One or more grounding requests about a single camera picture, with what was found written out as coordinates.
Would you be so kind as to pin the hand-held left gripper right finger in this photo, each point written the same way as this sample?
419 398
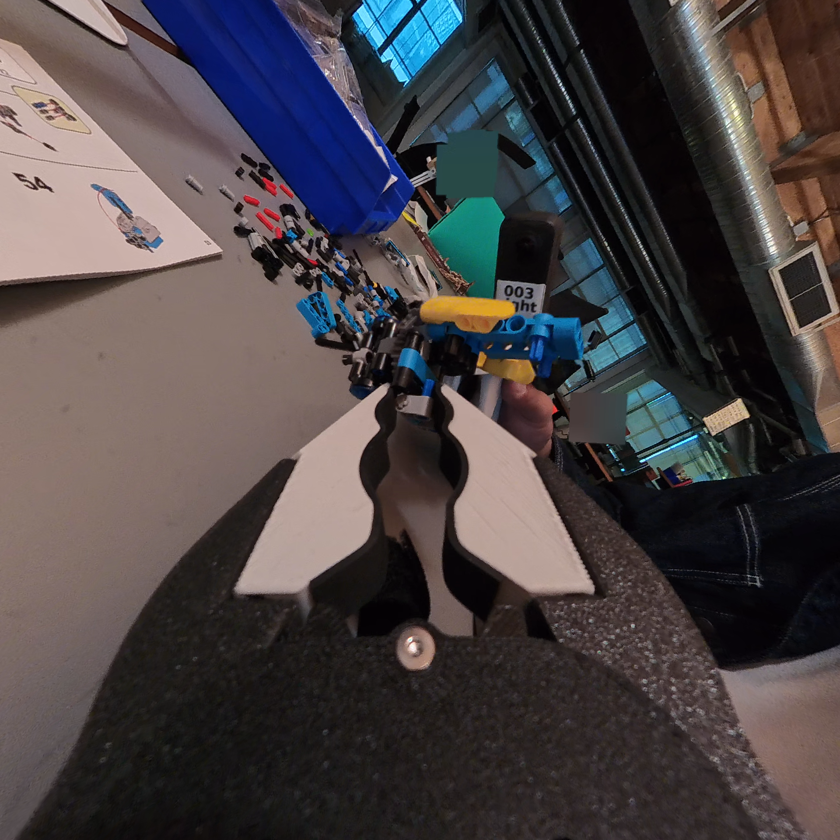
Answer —
518 518

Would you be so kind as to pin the blue yellow brick assembly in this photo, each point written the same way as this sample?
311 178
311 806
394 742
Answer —
544 334

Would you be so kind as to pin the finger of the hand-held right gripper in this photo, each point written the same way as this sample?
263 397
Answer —
489 394

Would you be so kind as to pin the open instruction booklet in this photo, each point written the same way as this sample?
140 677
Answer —
65 197

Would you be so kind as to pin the silver ventilation duct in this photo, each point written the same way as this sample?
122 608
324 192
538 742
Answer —
722 131

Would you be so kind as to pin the white vent grille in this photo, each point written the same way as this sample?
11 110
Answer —
800 289

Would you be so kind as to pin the blue plastic bin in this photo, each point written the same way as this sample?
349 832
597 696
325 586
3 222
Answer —
275 98

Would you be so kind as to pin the pile of loose brick pieces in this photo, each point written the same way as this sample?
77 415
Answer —
328 262

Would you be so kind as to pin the teal plastic bin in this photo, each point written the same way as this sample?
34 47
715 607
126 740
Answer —
466 236

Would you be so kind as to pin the clear plastic bags bundle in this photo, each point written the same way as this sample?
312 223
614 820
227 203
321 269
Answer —
334 59

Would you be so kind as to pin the black blue gear brick assembly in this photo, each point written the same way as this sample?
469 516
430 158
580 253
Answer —
410 367

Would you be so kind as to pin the white garment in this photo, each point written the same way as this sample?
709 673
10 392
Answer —
787 735

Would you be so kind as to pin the white desk lamp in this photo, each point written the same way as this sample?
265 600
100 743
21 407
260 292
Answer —
92 13

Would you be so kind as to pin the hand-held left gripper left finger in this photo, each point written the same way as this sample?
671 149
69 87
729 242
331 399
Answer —
315 512

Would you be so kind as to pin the person's right hand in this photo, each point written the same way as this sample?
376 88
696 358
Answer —
531 420

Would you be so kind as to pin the small clear parts bag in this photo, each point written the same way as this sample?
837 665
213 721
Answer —
413 269

